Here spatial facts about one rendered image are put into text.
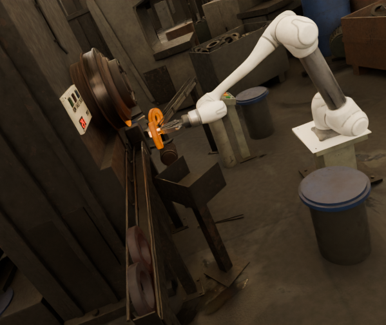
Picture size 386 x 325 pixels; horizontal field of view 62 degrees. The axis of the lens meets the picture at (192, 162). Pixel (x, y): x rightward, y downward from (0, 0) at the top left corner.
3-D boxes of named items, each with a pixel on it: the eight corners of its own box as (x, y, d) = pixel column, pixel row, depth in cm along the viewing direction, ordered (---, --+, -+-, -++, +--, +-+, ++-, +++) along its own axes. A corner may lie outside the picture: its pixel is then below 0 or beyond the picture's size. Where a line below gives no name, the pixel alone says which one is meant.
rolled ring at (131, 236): (133, 216, 126) (125, 218, 126) (135, 251, 110) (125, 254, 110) (152, 246, 136) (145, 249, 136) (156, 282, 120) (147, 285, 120)
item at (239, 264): (235, 293, 173) (188, 187, 140) (202, 273, 192) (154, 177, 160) (257, 265, 183) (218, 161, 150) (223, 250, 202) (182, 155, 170)
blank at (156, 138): (149, 130, 167) (154, 128, 167) (147, 118, 180) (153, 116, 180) (159, 154, 176) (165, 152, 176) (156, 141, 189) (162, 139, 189)
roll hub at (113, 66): (129, 114, 177) (106, 66, 165) (130, 101, 202) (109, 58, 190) (138, 110, 177) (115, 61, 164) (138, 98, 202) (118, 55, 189)
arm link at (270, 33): (256, 33, 170) (267, 35, 158) (279, 4, 166) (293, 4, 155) (271, 49, 176) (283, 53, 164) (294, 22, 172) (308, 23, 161)
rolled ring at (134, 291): (135, 251, 110) (125, 254, 110) (136, 297, 94) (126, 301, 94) (156, 282, 120) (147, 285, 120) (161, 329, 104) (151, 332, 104)
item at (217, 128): (225, 169, 284) (206, 117, 261) (222, 164, 295) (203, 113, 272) (238, 164, 284) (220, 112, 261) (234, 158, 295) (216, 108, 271)
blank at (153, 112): (158, 132, 249) (162, 131, 247) (146, 123, 237) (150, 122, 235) (161, 114, 254) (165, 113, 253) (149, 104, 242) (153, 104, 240)
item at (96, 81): (119, 142, 173) (75, 58, 152) (123, 117, 215) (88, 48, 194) (130, 138, 173) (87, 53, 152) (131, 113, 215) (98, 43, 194)
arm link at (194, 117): (200, 121, 184) (190, 124, 184) (195, 106, 179) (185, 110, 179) (203, 126, 175) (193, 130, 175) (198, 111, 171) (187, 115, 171)
